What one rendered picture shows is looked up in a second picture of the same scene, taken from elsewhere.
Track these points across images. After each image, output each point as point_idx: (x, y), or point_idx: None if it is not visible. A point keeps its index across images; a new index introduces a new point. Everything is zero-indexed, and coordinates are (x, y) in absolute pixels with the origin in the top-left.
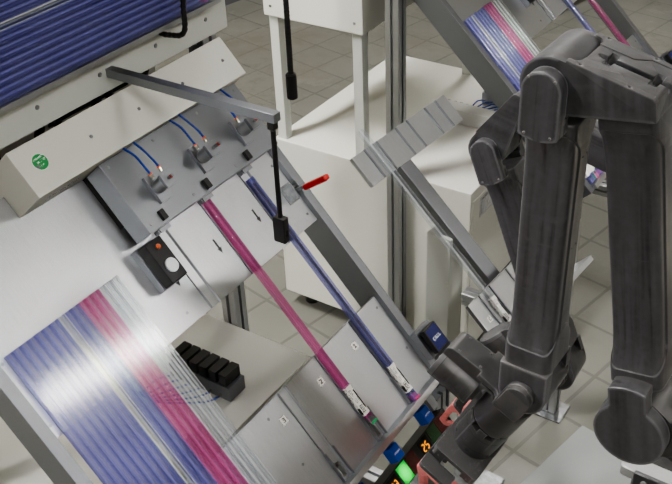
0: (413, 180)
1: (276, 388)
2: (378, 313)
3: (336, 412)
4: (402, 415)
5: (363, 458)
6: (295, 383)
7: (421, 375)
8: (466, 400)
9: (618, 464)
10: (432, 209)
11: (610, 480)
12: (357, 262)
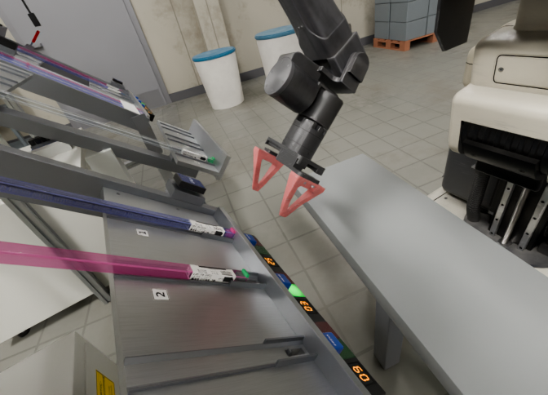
0: (32, 120)
1: (71, 393)
2: (125, 197)
3: (216, 305)
4: (245, 250)
5: (281, 315)
6: (134, 335)
7: (209, 219)
8: (299, 166)
9: (330, 175)
10: (73, 134)
11: (342, 180)
12: (46, 161)
